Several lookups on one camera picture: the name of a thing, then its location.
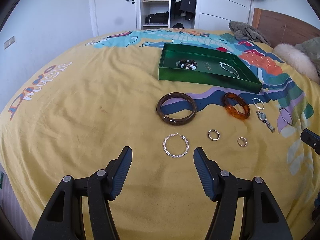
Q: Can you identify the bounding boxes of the thin silver bangle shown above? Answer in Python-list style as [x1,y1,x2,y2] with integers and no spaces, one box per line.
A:
[279,107,293,126]

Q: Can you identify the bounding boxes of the silver wristwatch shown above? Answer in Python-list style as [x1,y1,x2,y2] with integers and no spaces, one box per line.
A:
[256,111,275,133]

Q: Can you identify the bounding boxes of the small hoop earring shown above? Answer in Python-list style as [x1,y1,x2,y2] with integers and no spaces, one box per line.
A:
[237,137,248,147]

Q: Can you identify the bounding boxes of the amber translucent bangle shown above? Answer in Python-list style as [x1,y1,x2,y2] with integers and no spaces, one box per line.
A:
[222,93,251,120]

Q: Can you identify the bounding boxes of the small twisted silver hoop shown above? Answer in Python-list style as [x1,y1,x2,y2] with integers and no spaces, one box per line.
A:
[252,98,265,110]

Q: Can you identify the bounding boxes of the small silver ring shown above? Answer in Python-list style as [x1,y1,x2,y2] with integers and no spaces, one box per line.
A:
[207,128,221,142]

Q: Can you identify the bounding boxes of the dark brown bangle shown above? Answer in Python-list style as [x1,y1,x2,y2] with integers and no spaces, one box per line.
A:
[156,92,197,126]

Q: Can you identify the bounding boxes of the beaded stone bracelet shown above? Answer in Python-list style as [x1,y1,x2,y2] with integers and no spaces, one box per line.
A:
[175,59,199,71]

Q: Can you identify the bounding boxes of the white fluffy pillow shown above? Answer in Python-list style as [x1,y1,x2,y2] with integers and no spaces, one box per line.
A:
[272,43,319,84]

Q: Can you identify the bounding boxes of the grey-green duvet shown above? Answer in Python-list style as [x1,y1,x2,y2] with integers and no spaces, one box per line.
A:
[295,37,320,74]

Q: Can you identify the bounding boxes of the yellow dinosaur bedspread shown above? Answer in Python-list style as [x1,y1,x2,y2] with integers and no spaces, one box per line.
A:
[1,29,319,239]

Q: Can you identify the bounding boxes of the wooden headboard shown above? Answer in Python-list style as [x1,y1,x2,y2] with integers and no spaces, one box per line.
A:
[252,8,319,48]

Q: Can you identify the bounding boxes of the green metallic tray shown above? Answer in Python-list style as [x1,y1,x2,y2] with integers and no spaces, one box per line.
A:
[158,43,263,94]

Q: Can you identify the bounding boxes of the grey crumpled garment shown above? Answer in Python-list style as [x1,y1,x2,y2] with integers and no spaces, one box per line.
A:
[228,21,271,46]

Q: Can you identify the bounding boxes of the open white wardrobe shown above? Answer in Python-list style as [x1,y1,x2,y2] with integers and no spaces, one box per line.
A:
[137,0,251,31]

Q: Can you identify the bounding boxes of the folded black clothes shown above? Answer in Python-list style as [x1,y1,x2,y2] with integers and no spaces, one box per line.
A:
[145,11,169,24]

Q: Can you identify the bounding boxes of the white door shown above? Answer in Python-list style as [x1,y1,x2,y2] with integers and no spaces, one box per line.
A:
[94,0,136,35]

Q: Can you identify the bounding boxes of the wall light switch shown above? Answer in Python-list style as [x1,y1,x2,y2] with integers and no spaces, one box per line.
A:
[4,36,15,50]

